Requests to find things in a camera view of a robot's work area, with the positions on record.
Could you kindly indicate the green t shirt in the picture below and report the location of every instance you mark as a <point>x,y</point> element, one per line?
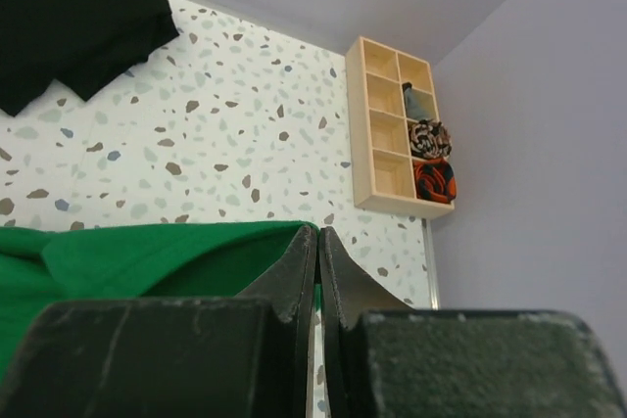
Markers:
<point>123,262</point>

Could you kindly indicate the aluminium frame rail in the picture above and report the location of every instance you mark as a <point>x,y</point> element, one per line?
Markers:
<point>430,263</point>

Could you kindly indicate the grey rolled sock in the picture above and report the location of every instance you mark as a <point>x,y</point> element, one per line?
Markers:
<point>418,104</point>

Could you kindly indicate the orange black sock roll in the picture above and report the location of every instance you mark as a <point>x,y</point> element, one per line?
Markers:
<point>435,181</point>

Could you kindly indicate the black folded garment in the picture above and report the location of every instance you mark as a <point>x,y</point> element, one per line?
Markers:
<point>84,44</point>

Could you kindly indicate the wooden compartment organizer box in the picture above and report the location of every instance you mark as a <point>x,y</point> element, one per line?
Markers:
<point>380,148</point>

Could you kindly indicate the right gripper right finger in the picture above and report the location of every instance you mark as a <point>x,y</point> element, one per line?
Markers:
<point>383,358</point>

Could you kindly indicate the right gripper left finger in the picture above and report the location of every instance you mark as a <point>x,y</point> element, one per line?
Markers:
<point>241,356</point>

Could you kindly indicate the black white patterned sock roll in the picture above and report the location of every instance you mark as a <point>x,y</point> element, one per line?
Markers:
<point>429,139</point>

